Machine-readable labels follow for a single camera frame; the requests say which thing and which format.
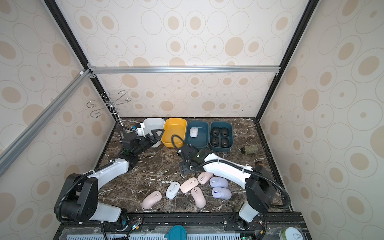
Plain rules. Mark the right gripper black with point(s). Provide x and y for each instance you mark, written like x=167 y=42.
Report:
x=186 y=162

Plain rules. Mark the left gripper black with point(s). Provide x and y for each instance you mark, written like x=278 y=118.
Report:
x=155 y=136

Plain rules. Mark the white storage box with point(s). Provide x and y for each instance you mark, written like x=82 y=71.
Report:
x=150 y=124

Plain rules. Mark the white mouse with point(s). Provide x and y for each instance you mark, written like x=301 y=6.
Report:
x=173 y=190
x=194 y=131

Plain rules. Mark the yellow storage box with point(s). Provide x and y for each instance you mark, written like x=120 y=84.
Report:
x=173 y=126

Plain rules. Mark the pink mouse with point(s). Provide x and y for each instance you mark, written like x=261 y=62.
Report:
x=151 y=200
x=204 y=177
x=198 y=197
x=189 y=184

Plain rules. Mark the black mouse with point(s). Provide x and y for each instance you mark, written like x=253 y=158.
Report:
x=215 y=131
x=215 y=141
x=224 y=132
x=225 y=143

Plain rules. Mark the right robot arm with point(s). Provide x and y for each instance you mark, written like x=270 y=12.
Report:
x=262 y=192

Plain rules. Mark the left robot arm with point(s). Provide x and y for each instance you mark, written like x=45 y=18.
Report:
x=78 y=199

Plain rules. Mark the left teal storage box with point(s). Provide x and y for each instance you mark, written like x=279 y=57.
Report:
x=202 y=140

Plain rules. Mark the teal storage box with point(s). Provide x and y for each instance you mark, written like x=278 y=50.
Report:
x=202 y=140
x=231 y=136

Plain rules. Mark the right teal storage box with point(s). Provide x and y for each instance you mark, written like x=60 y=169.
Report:
x=231 y=136

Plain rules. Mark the purple mouse middle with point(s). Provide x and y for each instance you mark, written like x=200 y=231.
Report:
x=218 y=182

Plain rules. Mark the purple mouse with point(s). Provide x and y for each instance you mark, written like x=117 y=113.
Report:
x=221 y=193
x=218 y=182

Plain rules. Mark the purple mouse lower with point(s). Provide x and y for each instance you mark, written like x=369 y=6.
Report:
x=221 y=193

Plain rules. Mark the glass jar of green herbs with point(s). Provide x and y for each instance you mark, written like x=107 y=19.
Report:
x=249 y=150

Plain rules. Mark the teal round lid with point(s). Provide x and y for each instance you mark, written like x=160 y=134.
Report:
x=177 y=233

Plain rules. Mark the left diagonal aluminium bar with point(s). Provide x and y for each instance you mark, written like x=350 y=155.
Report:
x=25 y=138

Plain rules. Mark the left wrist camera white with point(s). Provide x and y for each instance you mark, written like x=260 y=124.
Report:
x=139 y=129

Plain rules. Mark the metal wire hook stand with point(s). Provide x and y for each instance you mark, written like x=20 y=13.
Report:
x=107 y=103

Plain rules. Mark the horizontal aluminium frame bar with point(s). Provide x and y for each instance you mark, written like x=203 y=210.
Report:
x=186 y=69

